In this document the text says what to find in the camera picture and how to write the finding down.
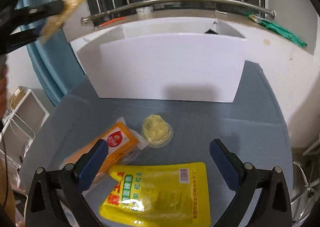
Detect tan cracker snack packet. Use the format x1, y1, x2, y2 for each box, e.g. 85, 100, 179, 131
40, 0, 85, 44

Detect yellow snack pouch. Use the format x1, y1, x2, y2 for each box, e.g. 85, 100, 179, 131
99, 162, 211, 226

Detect orange snack packet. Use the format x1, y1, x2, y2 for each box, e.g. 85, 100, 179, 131
60, 117, 147, 183

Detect blue curtain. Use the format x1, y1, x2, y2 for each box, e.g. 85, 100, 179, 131
17, 0, 85, 106

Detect white shelf unit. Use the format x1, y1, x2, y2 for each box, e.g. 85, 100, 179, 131
1, 87, 49, 169

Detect orange beaded tool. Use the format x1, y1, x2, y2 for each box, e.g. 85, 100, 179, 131
98, 16, 126, 27

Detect white tape roll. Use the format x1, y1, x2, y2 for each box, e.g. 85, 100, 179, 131
136, 6, 153, 15

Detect yellow jelly cup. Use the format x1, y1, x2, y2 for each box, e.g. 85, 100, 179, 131
142, 114, 173, 148

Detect white storage box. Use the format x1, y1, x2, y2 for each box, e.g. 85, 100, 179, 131
76, 18, 248, 103

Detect green packets on sill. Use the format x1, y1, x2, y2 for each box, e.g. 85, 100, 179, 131
246, 13, 308, 48

